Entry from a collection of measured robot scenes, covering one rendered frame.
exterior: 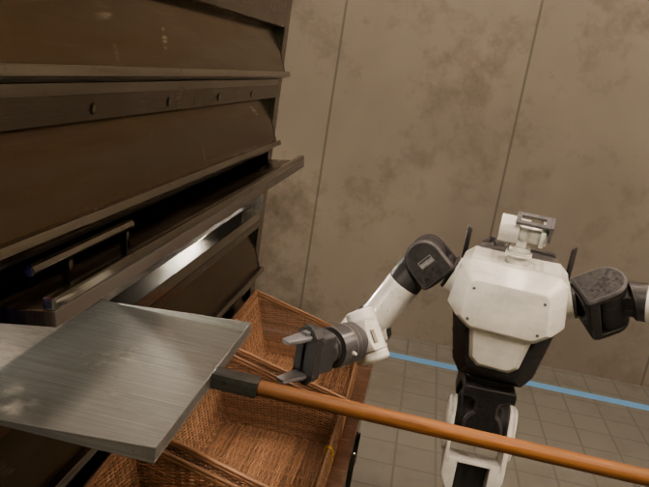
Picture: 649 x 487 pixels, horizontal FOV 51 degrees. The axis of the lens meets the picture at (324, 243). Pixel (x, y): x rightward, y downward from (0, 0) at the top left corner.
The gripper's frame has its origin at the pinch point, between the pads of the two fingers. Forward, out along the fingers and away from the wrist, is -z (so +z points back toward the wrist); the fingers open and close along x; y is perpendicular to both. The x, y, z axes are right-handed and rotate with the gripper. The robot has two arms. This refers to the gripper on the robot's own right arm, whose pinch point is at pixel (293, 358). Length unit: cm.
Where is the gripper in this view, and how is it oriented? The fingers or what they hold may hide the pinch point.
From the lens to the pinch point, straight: 138.8
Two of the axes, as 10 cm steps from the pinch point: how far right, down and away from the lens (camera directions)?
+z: 6.9, -0.9, 7.1
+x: 1.5, -9.5, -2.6
